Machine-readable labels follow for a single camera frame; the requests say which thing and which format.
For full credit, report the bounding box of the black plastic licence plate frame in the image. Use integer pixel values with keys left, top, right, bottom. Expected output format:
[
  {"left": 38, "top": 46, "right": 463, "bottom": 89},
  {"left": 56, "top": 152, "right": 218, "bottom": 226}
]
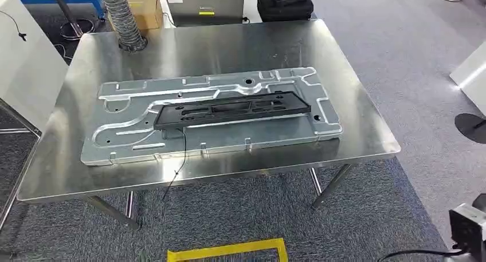
[{"left": 154, "top": 91, "right": 312, "bottom": 131}]

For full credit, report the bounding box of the stamped silver metal panel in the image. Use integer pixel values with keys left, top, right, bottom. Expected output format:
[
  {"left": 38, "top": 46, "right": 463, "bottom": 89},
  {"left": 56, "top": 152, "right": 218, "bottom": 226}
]
[{"left": 80, "top": 67, "right": 344, "bottom": 167}]

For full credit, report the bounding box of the stainless steel table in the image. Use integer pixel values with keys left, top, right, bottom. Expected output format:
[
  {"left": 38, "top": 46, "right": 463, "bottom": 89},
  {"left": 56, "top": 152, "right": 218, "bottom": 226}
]
[{"left": 17, "top": 19, "right": 402, "bottom": 230}]

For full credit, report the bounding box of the black bag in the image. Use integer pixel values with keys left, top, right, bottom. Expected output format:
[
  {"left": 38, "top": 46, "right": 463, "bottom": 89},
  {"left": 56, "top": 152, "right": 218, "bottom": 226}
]
[{"left": 257, "top": 0, "right": 315, "bottom": 23}]

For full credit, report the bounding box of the yellow floor tape square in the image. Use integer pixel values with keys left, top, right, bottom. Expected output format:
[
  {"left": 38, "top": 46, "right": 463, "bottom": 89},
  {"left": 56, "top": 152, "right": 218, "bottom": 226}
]
[{"left": 167, "top": 238, "right": 289, "bottom": 262}]

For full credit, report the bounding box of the grey metal case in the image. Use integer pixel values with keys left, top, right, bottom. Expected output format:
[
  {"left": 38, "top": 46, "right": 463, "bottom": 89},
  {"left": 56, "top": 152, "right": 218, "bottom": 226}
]
[{"left": 163, "top": 0, "right": 246, "bottom": 28}]

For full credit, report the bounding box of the brown cardboard box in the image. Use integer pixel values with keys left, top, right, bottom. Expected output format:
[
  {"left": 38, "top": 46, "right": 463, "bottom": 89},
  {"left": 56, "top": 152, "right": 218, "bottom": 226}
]
[{"left": 108, "top": 0, "right": 164, "bottom": 31}]

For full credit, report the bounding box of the pole stand with round base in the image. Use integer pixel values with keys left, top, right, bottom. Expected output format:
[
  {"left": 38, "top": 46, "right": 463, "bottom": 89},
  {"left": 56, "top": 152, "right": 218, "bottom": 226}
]
[{"left": 47, "top": 0, "right": 96, "bottom": 41}]

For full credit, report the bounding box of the white cabinet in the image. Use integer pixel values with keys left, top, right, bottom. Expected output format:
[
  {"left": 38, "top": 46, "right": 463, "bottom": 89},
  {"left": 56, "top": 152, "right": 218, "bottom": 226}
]
[{"left": 0, "top": 0, "right": 69, "bottom": 134}]

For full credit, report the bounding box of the white box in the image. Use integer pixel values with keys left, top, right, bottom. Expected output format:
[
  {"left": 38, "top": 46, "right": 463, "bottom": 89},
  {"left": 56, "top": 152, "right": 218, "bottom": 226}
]
[{"left": 449, "top": 41, "right": 486, "bottom": 117}]

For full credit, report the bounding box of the thin black wire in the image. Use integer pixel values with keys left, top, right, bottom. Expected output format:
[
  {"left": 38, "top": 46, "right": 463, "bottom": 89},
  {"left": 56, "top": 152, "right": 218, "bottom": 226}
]
[{"left": 162, "top": 128, "right": 188, "bottom": 201}]

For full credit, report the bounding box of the grey corrugated hose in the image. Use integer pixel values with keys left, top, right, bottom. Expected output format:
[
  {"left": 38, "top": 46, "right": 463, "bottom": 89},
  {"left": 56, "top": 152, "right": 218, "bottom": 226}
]
[{"left": 99, "top": 0, "right": 148, "bottom": 52}]

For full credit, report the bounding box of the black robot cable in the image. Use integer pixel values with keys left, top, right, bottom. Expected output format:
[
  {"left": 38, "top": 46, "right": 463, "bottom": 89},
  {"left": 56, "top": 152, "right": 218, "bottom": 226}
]
[{"left": 378, "top": 248, "right": 468, "bottom": 262}]

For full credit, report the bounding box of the steel frame rail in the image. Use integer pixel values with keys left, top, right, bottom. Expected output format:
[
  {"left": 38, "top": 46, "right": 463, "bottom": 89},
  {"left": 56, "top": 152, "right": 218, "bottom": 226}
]
[{"left": 0, "top": 99, "right": 42, "bottom": 230}]

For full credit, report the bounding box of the black round base plate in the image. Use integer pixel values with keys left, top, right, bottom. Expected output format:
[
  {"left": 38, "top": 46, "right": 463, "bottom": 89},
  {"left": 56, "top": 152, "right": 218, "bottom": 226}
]
[{"left": 454, "top": 112, "right": 486, "bottom": 144}]

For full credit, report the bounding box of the black wire on cabinet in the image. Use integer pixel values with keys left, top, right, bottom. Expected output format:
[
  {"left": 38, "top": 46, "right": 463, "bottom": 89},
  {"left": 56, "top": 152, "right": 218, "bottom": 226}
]
[{"left": 0, "top": 10, "right": 28, "bottom": 42}]

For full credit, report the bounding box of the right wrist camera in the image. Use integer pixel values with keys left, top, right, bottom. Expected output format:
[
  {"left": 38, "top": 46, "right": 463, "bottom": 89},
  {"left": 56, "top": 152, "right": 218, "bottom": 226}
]
[{"left": 449, "top": 202, "right": 486, "bottom": 254}]

